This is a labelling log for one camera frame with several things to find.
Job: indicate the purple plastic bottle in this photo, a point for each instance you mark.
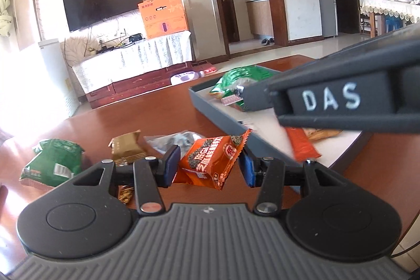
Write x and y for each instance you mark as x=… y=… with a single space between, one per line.
x=183 y=77

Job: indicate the black device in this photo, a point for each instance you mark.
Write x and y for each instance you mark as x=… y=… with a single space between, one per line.
x=136 y=37

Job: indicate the orange cardboard box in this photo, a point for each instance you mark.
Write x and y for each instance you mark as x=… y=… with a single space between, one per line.
x=164 y=17

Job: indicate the orange nut snack packet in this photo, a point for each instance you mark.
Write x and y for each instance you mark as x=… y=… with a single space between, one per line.
x=302 y=145

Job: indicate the brown snack packet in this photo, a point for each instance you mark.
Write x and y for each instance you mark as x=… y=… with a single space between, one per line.
x=128 y=145

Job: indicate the grey tray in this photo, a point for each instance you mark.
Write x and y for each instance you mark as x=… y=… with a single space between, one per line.
x=210 y=109

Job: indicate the blue plastic stool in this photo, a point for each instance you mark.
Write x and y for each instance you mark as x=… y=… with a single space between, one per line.
x=393 y=24

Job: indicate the dining table with lace cloth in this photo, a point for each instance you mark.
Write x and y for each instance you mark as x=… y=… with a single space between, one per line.
x=390 y=7

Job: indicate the green snack packet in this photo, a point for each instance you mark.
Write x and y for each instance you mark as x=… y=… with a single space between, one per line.
x=52 y=158
x=242 y=76

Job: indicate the small red item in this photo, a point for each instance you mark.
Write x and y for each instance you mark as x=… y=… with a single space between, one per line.
x=210 y=71

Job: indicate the dark wooden television cabinet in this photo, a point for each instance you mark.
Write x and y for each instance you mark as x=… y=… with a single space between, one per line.
x=131 y=84

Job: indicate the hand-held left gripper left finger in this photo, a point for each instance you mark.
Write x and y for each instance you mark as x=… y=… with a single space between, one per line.
x=172 y=165

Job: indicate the wooden kitchen cabinet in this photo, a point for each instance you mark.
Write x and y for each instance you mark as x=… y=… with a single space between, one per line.
x=259 y=17

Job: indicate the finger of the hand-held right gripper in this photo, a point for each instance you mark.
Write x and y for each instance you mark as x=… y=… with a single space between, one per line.
x=257 y=96

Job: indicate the orange seed snack packet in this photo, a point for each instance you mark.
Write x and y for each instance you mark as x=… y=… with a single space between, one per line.
x=206 y=162

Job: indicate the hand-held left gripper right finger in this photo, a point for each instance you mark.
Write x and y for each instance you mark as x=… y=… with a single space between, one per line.
x=248 y=171

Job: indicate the clear grey snack packet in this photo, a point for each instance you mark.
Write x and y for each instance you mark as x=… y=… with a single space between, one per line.
x=170 y=140

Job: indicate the white chest freezer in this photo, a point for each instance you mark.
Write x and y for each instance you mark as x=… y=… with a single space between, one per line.
x=52 y=70

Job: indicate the TV cabinet with cloth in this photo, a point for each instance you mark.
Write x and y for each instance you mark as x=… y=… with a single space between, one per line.
x=131 y=53

